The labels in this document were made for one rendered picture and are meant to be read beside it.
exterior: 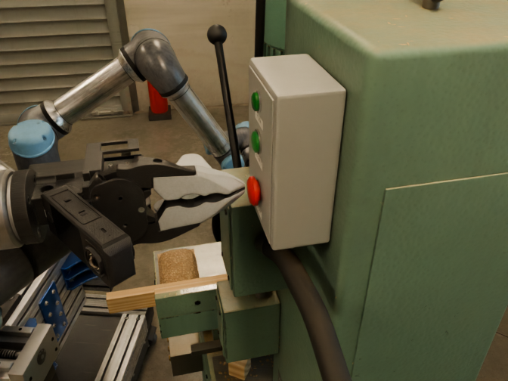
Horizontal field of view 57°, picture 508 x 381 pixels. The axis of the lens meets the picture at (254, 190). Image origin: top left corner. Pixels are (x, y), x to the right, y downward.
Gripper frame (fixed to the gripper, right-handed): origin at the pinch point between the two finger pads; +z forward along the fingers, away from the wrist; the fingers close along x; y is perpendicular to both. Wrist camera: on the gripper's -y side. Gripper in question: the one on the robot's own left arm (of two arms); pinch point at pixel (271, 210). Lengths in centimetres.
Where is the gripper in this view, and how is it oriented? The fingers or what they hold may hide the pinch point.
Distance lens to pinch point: 154.1
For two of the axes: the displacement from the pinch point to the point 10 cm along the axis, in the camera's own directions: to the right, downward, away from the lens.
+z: 2.6, 8.7, -4.1
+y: -1.6, 4.6, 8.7
